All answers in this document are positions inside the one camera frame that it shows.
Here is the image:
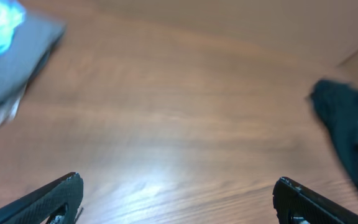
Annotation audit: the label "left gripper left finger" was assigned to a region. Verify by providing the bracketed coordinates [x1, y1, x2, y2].
[0, 172, 83, 224]

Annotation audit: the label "folded grey trousers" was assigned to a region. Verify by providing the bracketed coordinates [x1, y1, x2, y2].
[0, 12, 66, 103]

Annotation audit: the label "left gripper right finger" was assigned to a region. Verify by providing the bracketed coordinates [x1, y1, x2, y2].
[273, 177, 358, 224]

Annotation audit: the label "black polo shirt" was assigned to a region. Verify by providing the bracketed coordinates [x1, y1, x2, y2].
[310, 79, 358, 190]

